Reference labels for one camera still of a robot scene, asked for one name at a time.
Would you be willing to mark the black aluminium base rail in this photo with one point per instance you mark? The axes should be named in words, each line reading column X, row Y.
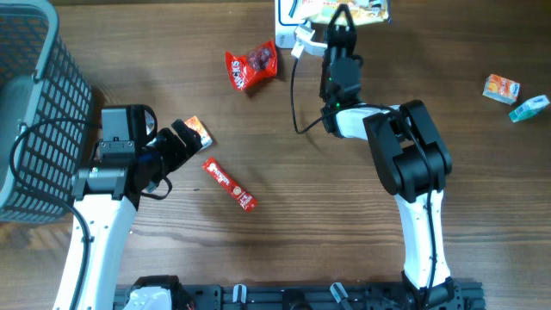
column 369, row 296

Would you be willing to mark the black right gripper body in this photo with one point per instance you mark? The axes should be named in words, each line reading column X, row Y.
column 339, row 40

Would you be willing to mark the grey plastic mesh basket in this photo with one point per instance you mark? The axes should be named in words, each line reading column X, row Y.
column 46, row 103

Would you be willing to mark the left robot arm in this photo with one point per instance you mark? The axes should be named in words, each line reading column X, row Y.
column 135, row 157

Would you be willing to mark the teal small box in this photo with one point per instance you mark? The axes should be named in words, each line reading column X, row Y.
column 529, row 108

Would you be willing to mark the white cream snack bag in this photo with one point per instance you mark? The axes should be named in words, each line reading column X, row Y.
column 362, row 12

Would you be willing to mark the red stick sachet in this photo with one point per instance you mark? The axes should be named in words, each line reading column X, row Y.
column 243, row 197

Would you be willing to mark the red candy bag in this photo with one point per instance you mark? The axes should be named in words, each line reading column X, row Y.
column 258, row 64

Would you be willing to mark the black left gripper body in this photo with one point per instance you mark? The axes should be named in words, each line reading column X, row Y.
column 167, row 152

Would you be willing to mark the white barcode scanner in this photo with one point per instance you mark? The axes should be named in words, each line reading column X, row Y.
column 286, row 23

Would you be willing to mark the orange small box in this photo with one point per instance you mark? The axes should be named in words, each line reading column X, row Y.
column 195, row 124
column 501, row 89

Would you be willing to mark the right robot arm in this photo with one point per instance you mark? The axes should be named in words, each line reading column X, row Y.
column 410, row 158

